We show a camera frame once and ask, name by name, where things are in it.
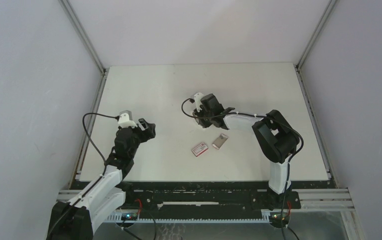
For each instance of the circuit board with wires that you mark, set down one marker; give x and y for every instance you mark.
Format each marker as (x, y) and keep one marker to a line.
(136, 209)
(281, 220)

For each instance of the cardboard staple box tray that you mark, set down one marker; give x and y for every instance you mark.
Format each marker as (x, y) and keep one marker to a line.
(219, 141)

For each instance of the right circuit board with wires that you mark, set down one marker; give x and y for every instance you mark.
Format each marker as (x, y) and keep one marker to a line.
(281, 220)

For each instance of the red white staple box sleeve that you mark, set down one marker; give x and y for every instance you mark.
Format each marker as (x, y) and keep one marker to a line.
(199, 149)

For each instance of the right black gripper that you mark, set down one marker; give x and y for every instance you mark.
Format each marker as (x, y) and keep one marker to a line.
(200, 114)

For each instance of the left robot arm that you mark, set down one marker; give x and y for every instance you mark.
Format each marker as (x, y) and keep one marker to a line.
(81, 216)

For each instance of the left circuit board with wires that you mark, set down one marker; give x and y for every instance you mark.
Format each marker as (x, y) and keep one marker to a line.
(136, 209)

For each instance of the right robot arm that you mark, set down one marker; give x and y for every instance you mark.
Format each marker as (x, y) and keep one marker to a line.
(278, 141)

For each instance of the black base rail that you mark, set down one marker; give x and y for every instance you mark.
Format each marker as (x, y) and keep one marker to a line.
(219, 200)

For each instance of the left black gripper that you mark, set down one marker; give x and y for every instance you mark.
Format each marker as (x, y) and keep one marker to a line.
(144, 125)

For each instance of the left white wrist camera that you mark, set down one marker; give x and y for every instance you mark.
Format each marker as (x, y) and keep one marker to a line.
(125, 120)

